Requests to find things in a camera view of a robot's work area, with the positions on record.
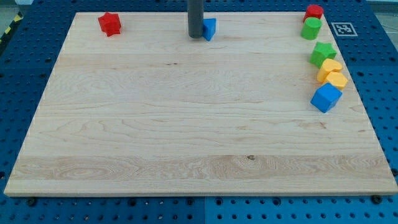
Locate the blue cube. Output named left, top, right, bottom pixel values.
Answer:
left=310, top=83, right=343, bottom=113

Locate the wooden board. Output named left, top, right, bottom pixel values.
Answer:
left=4, top=12, right=397, bottom=197

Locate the blue triangular block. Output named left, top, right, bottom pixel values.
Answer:
left=202, top=18, right=216, bottom=41

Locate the red star block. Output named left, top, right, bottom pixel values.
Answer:
left=98, top=12, right=121, bottom=37

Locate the green star block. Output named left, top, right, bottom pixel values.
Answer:
left=309, top=42, right=337, bottom=68

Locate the yellow heart block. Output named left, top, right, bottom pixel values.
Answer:
left=317, top=58, right=343, bottom=82

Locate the green cylinder block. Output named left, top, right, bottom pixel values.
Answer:
left=300, top=17, right=322, bottom=40

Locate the yellow hexagon block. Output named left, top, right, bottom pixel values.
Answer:
left=323, top=72, right=348, bottom=90

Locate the red cylinder block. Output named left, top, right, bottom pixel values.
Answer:
left=302, top=4, right=324, bottom=22

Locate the white fiducial marker tag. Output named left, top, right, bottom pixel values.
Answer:
left=331, top=22, right=358, bottom=37

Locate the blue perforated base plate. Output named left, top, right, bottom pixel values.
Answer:
left=1, top=0, right=397, bottom=223

